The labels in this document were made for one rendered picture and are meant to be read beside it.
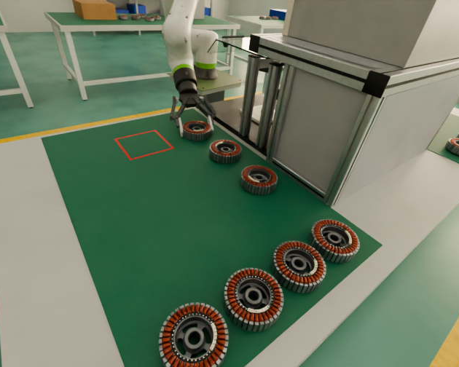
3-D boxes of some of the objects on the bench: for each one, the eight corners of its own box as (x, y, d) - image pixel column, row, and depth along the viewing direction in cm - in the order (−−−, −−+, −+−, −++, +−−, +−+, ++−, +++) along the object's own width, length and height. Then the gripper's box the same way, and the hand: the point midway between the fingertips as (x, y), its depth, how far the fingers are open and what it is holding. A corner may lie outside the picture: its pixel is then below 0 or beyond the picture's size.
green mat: (291, 89, 156) (291, 89, 156) (348, 79, 187) (348, 78, 187) (470, 168, 100) (470, 167, 100) (509, 134, 131) (509, 133, 131)
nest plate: (239, 111, 118) (239, 109, 117) (263, 106, 125) (264, 104, 125) (261, 125, 109) (261, 122, 108) (285, 119, 116) (286, 116, 116)
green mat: (41, 137, 90) (40, 137, 90) (193, 108, 122) (193, 108, 121) (153, 446, 34) (153, 446, 34) (382, 245, 65) (382, 245, 65)
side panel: (265, 160, 92) (285, 63, 72) (271, 158, 93) (292, 62, 73) (330, 207, 75) (379, 98, 55) (336, 204, 77) (387, 96, 57)
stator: (179, 129, 104) (179, 120, 102) (206, 127, 107) (207, 119, 105) (185, 143, 96) (185, 134, 94) (214, 140, 99) (215, 131, 97)
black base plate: (199, 109, 121) (199, 105, 120) (291, 91, 154) (292, 87, 153) (267, 157, 93) (268, 152, 92) (362, 122, 126) (364, 118, 125)
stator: (254, 169, 87) (256, 159, 84) (282, 184, 81) (285, 175, 79) (232, 183, 80) (233, 173, 77) (261, 201, 74) (263, 191, 72)
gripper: (212, 92, 113) (224, 136, 107) (157, 94, 106) (166, 141, 100) (216, 79, 107) (228, 126, 100) (157, 81, 99) (167, 131, 93)
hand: (196, 129), depth 100 cm, fingers closed on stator, 11 cm apart
